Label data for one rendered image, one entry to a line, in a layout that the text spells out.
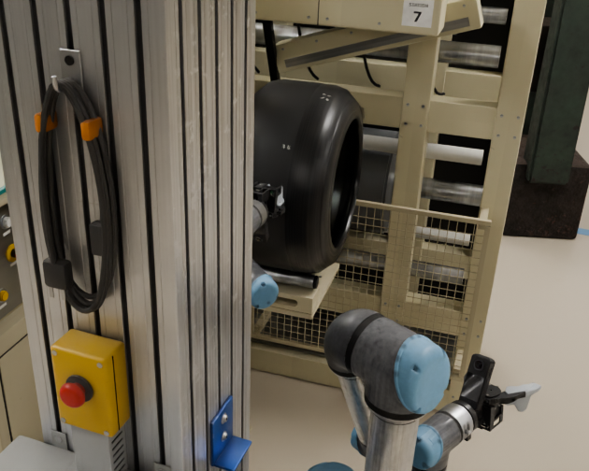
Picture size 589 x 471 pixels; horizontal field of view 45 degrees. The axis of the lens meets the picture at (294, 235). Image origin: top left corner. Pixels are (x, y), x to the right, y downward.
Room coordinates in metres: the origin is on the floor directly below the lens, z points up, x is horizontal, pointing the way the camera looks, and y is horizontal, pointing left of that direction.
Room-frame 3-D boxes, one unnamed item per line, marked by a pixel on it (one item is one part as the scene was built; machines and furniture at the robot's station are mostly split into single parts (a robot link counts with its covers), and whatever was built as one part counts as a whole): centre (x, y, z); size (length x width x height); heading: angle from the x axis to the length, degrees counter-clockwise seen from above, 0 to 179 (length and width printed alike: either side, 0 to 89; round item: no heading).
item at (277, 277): (2.01, 0.09, 0.90); 0.35 x 0.05 x 0.05; 74
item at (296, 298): (2.01, 0.09, 0.84); 0.36 x 0.09 x 0.06; 74
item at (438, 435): (1.10, -0.29, 1.04); 0.11 x 0.08 x 0.09; 135
